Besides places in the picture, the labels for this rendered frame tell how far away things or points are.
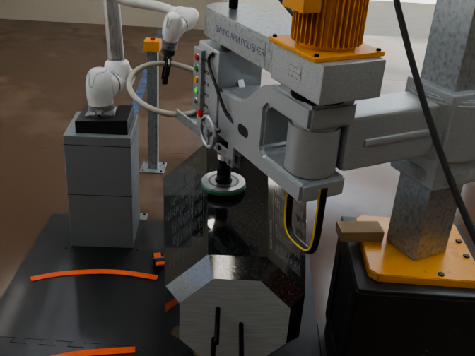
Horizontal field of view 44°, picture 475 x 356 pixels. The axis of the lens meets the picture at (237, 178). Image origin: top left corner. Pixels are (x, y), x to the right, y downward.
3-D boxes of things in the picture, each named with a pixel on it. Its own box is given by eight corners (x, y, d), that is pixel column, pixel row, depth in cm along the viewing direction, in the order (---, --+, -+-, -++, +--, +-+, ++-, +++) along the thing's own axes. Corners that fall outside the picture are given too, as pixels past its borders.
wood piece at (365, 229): (376, 229, 282) (377, 220, 280) (383, 241, 273) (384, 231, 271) (335, 230, 280) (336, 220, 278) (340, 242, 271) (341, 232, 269)
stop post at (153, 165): (167, 163, 506) (167, 36, 455) (163, 174, 488) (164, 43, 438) (143, 162, 506) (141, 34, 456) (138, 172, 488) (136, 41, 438)
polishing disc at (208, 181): (194, 176, 292) (194, 174, 292) (232, 169, 302) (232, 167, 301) (213, 196, 276) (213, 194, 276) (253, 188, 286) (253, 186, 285)
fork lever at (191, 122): (268, 162, 266) (269, 152, 264) (230, 169, 257) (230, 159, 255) (202, 114, 320) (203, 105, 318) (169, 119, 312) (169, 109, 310)
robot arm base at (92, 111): (83, 119, 354) (82, 110, 352) (88, 108, 374) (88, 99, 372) (114, 119, 355) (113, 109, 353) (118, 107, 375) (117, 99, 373)
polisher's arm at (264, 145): (340, 219, 226) (360, 97, 203) (289, 232, 216) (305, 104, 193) (247, 144, 283) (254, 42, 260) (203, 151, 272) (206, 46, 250)
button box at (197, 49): (204, 111, 270) (207, 50, 257) (199, 112, 269) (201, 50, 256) (197, 105, 276) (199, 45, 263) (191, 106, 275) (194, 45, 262)
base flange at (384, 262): (452, 228, 295) (454, 220, 293) (484, 289, 252) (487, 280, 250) (353, 221, 296) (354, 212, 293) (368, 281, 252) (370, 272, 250)
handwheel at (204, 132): (232, 151, 259) (234, 119, 252) (211, 155, 254) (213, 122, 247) (217, 138, 270) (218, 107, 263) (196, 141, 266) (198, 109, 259)
